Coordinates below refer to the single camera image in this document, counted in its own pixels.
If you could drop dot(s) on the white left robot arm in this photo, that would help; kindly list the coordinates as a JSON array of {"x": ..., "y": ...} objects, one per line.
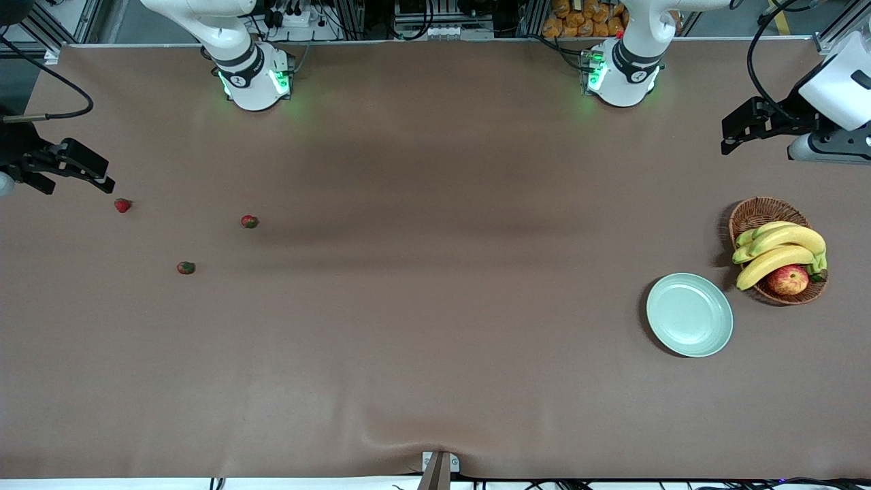
[{"x": 639, "y": 41}]

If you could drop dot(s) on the yellow banana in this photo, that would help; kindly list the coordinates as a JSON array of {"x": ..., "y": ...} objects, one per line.
[
  {"x": 746, "y": 237},
  {"x": 793, "y": 237},
  {"x": 740, "y": 256},
  {"x": 772, "y": 264}
]

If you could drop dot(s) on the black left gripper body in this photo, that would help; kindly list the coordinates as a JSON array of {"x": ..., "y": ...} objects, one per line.
[{"x": 795, "y": 111}]

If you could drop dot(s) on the white power strip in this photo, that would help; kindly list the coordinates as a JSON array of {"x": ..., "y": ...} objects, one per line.
[{"x": 299, "y": 19}]

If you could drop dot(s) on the metal table clamp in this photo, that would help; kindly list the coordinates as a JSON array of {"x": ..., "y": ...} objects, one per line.
[{"x": 435, "y": 476}]

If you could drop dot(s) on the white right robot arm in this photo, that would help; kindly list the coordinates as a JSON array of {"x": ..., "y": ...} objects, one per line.
[{"x": 238, "y": 41}]

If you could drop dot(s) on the brown wicker basket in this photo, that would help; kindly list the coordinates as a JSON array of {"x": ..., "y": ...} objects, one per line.
[{"x": 762, "y": 211}]

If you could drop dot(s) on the orange packaged buns pile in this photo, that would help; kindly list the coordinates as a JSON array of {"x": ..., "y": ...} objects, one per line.
[{"x": 578, "y": 17}]

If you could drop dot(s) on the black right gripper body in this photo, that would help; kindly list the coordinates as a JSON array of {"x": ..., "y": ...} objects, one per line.
[{"x": 15, "y": 145}]

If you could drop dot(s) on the brown table cover sheet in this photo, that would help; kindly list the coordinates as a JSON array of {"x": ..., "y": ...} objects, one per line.
[{"x": 435, "y": 340}]

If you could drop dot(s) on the red yellow apple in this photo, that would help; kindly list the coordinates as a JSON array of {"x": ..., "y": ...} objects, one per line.
[{"x": 788, "y": 280}]

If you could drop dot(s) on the white terminal strip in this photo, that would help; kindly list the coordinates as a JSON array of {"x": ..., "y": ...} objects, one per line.
[{"x": 442, "y": 31}]

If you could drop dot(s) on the pale green round plate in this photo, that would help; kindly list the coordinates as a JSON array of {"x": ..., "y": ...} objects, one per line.
[{"x": 689, "y": 314}]

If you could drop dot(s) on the red strawberry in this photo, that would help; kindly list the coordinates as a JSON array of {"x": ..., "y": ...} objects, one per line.
[
  {"x": 185, "y": 267},
  {"x": 249, "y": 221},
  {"x": 122, "y": 205}
]

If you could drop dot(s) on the aluminium frame post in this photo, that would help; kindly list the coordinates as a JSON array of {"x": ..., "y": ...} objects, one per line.
[
  {"x": 52, "y": 56},
  {"x": 827, "y": 42}
]

